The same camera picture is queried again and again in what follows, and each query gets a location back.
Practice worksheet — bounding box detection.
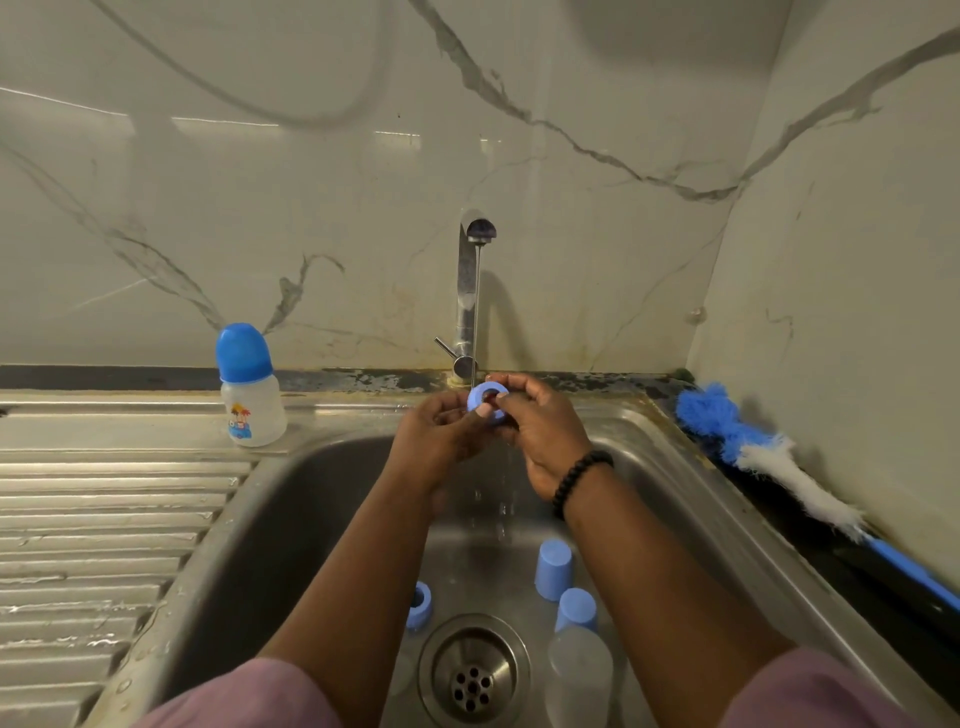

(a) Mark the person's left forearm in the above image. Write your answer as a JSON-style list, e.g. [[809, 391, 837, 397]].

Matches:
[[258, 483, 452, 728]]

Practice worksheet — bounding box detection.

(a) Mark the metal sink drain strainer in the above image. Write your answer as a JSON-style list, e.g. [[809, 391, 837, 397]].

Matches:
[[415, 610, 531, 728]]

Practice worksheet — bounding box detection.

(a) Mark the blue cylindrical bottle cap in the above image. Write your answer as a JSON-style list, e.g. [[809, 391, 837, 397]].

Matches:
[[534, 538, 576, 603], [553, 586, 600, 633]]

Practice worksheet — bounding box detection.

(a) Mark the stainless steel sink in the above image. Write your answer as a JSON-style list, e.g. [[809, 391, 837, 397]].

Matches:
[[0, 390, 960, 728]]

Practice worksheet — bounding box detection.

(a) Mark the chrome sink faucet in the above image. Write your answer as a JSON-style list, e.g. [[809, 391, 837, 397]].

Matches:
[[433, 211, 498, 387]]

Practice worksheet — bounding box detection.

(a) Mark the person's left hand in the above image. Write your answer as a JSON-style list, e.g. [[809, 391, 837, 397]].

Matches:
[[382, 387, 501, 509]]

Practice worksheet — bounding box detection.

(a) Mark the translucent bottle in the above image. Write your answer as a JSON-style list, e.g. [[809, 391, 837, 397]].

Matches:
[[543, 624, 617, 728]]

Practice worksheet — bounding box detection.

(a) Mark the pink shirt sleeve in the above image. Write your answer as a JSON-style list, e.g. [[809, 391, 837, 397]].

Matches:
[[717, 645, 920, 728], [135, 657, 347, 728]]

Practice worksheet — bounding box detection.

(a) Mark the black bead bracelet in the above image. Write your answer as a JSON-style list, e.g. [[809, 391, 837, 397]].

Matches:
[[549, 450, 617, 524]]

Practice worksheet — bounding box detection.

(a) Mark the cartoon print baby bottle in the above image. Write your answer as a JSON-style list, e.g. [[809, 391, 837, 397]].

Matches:
[[214, 321, 290, 450]]

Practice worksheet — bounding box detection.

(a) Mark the person's right hand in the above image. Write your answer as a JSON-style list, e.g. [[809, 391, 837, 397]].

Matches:
[[486, 372, 599, 501]]

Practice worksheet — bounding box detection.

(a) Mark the blue and white bottle brush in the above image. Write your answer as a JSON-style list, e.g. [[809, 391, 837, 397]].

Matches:
[[673, 382, 960, 609]]

